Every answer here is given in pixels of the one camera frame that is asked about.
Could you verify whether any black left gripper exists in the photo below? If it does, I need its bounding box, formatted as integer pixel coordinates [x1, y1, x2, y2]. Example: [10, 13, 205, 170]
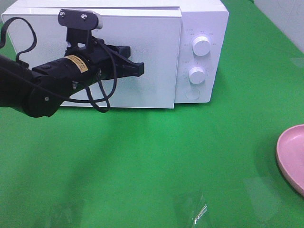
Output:
[63, 28, 144, 82]

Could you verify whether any white microwave door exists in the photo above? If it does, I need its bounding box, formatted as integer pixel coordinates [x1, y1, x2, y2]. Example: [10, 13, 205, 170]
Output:
[1, 2, 181, 108]

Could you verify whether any pink round plate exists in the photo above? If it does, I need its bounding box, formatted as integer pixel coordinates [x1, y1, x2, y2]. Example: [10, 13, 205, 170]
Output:
[276, 124, 304, 195]

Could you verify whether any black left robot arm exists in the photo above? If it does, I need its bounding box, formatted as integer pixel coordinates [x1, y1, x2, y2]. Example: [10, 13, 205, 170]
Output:
[0, 28, 144, 118]

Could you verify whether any lower white microwave knob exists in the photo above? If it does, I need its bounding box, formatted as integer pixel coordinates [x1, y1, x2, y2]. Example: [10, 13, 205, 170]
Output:
[189, 67, 206, 85]

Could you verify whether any white microwave knob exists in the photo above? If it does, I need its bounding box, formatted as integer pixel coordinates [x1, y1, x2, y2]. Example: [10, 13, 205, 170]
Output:
[192, 35, 211, 57]
[189, 67, 206, 85]

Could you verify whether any round door release button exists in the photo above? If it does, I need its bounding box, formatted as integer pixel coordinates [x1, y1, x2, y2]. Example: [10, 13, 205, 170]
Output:
[186, 88, 200, 101]

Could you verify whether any upper white microwave knob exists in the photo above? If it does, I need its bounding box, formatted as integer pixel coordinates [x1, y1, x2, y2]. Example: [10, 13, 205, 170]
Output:
[192, 35, 211, 57]

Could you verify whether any white microwave oven body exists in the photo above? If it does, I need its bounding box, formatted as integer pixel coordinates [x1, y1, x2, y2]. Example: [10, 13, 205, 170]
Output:
[1, 0, 229, 108]

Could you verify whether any clear adhesive tape strip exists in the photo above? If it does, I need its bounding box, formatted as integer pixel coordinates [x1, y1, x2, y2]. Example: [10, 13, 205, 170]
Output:
[173, 191, 212, 228]

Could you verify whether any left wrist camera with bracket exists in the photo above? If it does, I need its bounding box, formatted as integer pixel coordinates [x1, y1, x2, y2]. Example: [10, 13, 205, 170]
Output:
[57, 9, 103, 30]

